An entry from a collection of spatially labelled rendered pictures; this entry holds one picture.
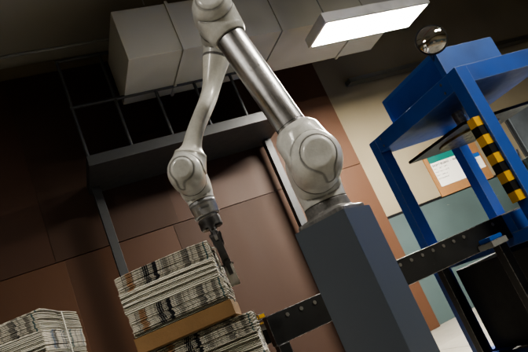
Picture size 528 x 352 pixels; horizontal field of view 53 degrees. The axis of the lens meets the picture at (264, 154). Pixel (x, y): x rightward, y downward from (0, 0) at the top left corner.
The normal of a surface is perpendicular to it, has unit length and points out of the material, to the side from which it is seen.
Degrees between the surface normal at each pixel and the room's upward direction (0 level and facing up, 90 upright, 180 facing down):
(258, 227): 90
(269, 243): 90
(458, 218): 90
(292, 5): 90
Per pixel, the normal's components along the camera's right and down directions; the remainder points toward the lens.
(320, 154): 0.01, -0.19
